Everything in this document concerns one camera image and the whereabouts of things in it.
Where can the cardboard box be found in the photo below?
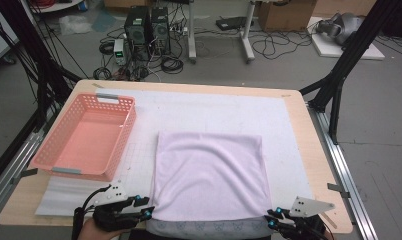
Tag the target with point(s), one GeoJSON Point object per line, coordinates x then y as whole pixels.
{"type": "Point", "coordinates": [285, 16]}
{"type": "Point", "coordinates": [342, 6]}

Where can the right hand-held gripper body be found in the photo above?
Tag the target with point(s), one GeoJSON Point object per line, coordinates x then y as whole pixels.
{"type": "Point", "coordinates": [305, 223]}

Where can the grey metal bracket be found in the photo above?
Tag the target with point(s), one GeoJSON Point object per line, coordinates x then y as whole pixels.
{"type": "Point", "coordinates": [29, 172]}
{"type": "Point", "coordinates": [335, 187]}

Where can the white table leg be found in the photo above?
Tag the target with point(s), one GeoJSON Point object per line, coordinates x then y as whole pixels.
{"type": "Point", "coordinates": [246, 33]}
{"type": "Point", "coordinates": [191, 33]}

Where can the white power supply unit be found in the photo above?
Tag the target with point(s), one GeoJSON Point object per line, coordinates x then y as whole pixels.
{"type": "Point", "coordinates": [119, 50]}

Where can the aluminium rail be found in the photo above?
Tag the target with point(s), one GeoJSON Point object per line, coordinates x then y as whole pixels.
{"type": "Point", "coordinates": [342, 173]}
{"type": "Point", "coordinates": [15, 163]}

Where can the grey headset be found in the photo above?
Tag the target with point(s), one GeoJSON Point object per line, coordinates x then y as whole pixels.
{"type": "Point", "coordinates": [345, 26]}

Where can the black frame stand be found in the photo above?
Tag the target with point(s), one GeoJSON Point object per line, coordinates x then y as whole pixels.
{"type": "Point", "coordinates": [357, 43]}
{"type": "Point", "coordinates": [45, 73]}

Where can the black flat device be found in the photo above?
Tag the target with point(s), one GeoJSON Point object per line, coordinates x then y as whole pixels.
{"type": "Point", "coordinates": [230, 22]}

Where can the black computer tower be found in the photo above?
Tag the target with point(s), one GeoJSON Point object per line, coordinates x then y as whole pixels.
{"type": "Point", "coordinates": [137, 30]}
{"type": "Point", "coordinates": [160, 30]}

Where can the white grid mat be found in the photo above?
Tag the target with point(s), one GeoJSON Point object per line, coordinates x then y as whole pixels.
{"type": "Point", "coordinates": [205, 110]}

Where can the lilac printed towel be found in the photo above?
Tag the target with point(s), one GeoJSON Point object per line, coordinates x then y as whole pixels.
{"type": "Point", "coordinates": [209, 173]}

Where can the person's left hand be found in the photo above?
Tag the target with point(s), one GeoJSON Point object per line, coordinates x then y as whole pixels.
{"type": "Point", "coordinates": [99, 233]}

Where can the white floor board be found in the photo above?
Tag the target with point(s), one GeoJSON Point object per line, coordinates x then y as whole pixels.
{"type": "Point", "coordinates": [329, 50]}

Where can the pink plastic basket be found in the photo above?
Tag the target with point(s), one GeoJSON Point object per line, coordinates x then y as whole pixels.
{"type": "Point", "coordinates": [85, 140]}

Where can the clear plastic bag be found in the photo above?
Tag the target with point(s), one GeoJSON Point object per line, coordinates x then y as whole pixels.
{"type": "Point", "coordinates": [74, 25]}

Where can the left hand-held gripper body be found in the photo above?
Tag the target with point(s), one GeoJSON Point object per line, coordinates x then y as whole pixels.
{"type": "Point", "coordinates": [112, 215]}

